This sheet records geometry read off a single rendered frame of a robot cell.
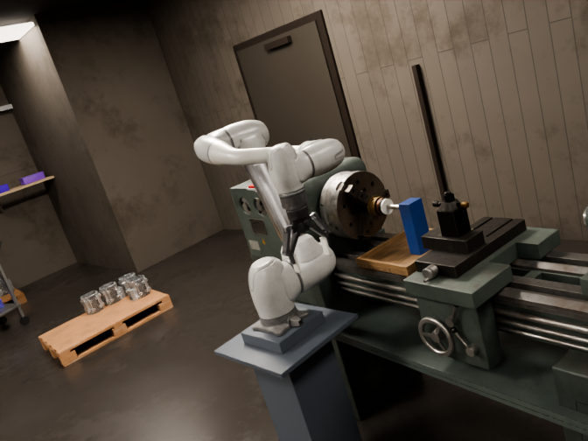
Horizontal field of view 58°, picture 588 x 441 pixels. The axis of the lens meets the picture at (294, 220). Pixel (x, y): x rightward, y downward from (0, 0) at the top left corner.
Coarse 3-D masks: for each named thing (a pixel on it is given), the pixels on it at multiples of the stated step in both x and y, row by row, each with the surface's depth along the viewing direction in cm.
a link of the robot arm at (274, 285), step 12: (252, 264) 212; (264, 264) 207; (276, 264) 209; (288, 264) 214; (252, 276) 208; (264, 276) 205; (276, 276) 206; (288, 276) 209; (252, 288) 209; (264, 288) 206; (276, 288) 206; (288, 288) 209; (300, 288) 213; (264, 300) 207; (276, 300) 207; (288, 300) 210; (264, 312) 209; (276, 312) 208; (288, 312) 210
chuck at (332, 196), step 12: (336, 180) 240; (348, 180) 236; (360, 180) 240; (372, 180) 244; (336, 192) 234; (372, 192) 244; (336, 204) 233; (348, 204) 237; (336, 216) 234; (348, 216) 237; (384, 216) 250; (348, 228) 238; (372, 228) 246
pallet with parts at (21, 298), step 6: (0, 282) 693; (0, 288) 685; (6, 288) 685; (12, 288) 692; (0, 294) 685; (6, 294) 686; (18, 294) 671; (6, 300) 662; (12, 300) 694; (18, 300) 670; (24, 300) 675
